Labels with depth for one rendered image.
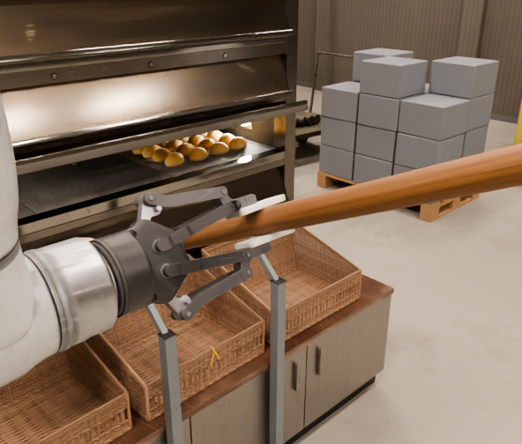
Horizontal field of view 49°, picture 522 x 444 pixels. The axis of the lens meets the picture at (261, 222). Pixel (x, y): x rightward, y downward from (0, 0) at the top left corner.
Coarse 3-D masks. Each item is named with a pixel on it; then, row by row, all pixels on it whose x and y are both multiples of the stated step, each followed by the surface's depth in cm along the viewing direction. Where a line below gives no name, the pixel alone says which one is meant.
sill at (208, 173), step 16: (240, 160) 258; (256, 160) 261; (272, 160) 269; (176, 176) 238; (192, 176) 238; (208, 176) 244; (128, 192) 221; (144, 192) 223; (160, 192) 229; (64, 208) 206; (80, 208) 206; (96, 208) 211; (112, 208) 216; (32, 224) 195; (48, 224) 200
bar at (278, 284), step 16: (272, 272) 205; (272, 288) 204; (272, 304) 207; (160, 320) 175; (272, 320) 210; (160, 336) 173; (272, 336) 212; (160, 352) 176; (176, 352) 176; (272, 352) 215; (160, 368) 179; (176, 368) 178; (272, 368) 218; (176, 384) 181; (272, 384) 221; (176, 400) 183; (272, 400) 224; (176, 416) 185; (272, 416) 227; (176, 432) 187; (272, 432) 231
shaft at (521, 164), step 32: (480, 160) 42; (512, 160) 40; (352, 192) 52; (384, 192) 49; (416, 192) 47; (448, 192) 45; (480, 192) 44; (224, 224) 68; (256, 224) 64; (288, 224) 60
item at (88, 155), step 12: (288, 108) 245; (300, 108) 250; (240, 120) 228; (252, 120) 232; (180, 132) 209; (192, 132) 213; (204, 132) 216; (120, 144) 194; (132, 144) 197; (144, 144) 200; (72, 156) 183; (84, 156) 185; (96, 156) 188; (24, 168) 173; (36, 168) 175
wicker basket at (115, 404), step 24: (48, 360) 207; (72, 360) 208; (96, 360) 192; (24, 384) 201; (48, 384) 207; (72, 384) 207; (96, 384) 199; (120, 384) 184; (0, 408) 195; (24, 408) 196; (48, 408) 196; (72, 408) 196; (96, 408) 176; (120, 408) 182; (0, 432) 186; (24, 432) 186; (48, 432) 186; (72, 432) 171; (96, 432) 178; (120, 432) 185
